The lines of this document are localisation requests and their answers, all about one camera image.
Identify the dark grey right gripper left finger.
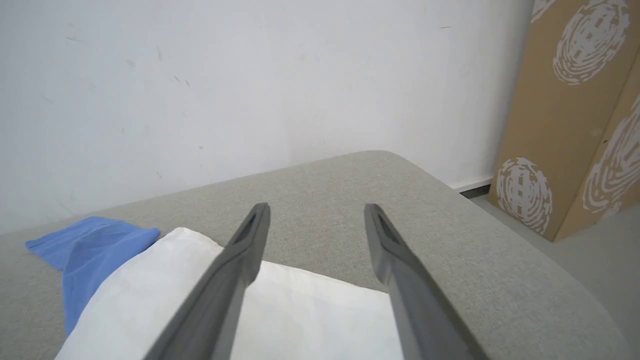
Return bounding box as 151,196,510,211
144,202,271,360

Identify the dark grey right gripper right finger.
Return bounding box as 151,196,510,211
364,203,488,360

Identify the white and blue t-shirt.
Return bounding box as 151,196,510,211
25,216,405,360

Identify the brown cardboard box white print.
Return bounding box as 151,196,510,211
488,0,640,243

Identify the light grey fabric sofa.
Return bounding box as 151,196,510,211
0,150,632,360

